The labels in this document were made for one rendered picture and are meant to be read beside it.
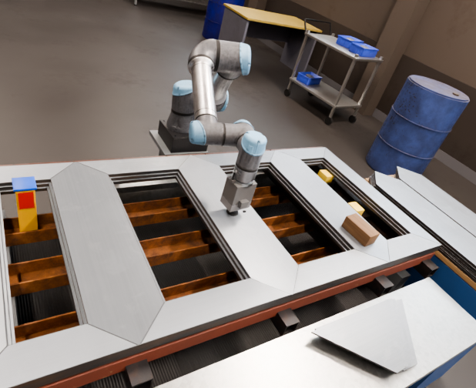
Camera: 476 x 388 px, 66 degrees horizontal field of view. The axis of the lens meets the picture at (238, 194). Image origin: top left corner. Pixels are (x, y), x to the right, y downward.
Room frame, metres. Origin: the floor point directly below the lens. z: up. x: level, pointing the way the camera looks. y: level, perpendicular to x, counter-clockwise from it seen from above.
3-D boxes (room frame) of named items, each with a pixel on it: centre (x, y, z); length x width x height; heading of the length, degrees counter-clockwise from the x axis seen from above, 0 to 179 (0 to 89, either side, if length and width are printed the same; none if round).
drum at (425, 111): (3.76, -1.52, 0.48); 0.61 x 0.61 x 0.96
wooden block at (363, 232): (1.12, -0.47, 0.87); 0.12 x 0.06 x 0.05; 45
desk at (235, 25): (6.14, 0.29, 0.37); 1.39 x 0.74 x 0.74; 129
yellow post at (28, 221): (0.80, 0.61, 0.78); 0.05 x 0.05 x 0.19; 40
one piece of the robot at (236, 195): (1.01, -0.01, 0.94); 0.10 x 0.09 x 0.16; 45
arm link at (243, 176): (1.02, 0.00, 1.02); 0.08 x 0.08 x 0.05
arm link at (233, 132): (1.11, 0.05, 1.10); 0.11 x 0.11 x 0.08; 22
